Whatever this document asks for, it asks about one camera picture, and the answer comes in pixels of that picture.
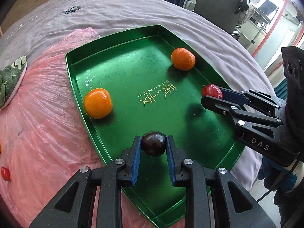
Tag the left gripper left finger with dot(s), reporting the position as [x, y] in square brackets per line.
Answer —
[93, 195]

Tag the right hand blue glove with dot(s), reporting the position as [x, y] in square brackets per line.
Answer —
[276, 177]

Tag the grey office chair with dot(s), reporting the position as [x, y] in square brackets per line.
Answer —
[225, 14]

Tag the green rectangular tray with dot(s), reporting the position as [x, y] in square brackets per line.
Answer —
[149, 94]

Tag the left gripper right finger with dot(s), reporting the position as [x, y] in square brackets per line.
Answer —
[214, 198]

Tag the red apple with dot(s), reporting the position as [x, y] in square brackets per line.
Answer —
[212, 90]
[5, 173]

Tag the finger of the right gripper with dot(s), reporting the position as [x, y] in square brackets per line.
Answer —
[237, 113]
[252, 98]

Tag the white enamel plate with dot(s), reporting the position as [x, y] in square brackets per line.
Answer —
[20, 62]

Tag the green leafy vegetable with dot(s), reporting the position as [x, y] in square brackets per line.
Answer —
[9, 78]

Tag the pink plastic sheet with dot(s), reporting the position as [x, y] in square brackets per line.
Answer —
[43, 139]

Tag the dark plum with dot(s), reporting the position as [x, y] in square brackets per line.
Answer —
[154, 144]

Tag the orange mandarin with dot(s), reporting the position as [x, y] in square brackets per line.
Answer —
[98, 103]
[183, 59]

